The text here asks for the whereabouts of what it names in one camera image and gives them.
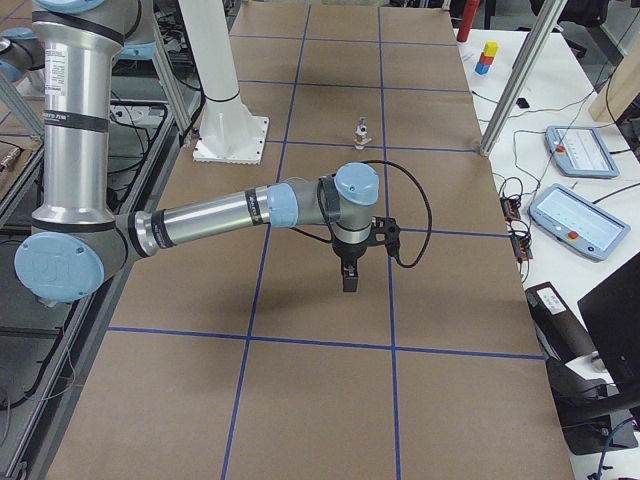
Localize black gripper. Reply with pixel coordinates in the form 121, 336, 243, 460
332, 237, 372, 292

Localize white brass PPR valve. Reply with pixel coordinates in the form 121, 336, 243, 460
354, 124, 372, 150

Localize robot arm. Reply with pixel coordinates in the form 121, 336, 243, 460
13, 1, 380, 303

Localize black cardboard box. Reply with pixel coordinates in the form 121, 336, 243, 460
525, 282, 596, 363

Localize small black box device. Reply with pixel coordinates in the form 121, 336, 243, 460
516, 98, 530, 109

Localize near teach pendant tablet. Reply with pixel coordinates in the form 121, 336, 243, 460
529, 184, 631, 261

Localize teach pendant tablet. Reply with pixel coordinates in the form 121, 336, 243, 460
529, 184, 631, 261
545, 125, 620, 179

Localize blue toy block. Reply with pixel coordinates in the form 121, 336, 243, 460
474, 62, 490, 75

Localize red toy block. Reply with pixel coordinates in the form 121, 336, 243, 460
478, 53, 494, 67

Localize far teach pendant tablet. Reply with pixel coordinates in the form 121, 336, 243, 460
545, 125, 620, 179

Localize yellow toy block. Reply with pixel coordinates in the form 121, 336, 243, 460
482, 41, 499, 59

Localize black computer monitor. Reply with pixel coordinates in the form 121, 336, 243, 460
578, 254, 639, 390

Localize red cylinder bottle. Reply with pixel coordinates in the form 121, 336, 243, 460
456, 0, 480, 43

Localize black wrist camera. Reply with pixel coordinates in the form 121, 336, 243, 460
370, 217, 400, 262

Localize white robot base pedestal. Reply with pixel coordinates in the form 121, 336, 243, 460
179, 0, 269, 164

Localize aluminium frame post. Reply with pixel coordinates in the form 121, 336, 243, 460
479, 0, 567, 157

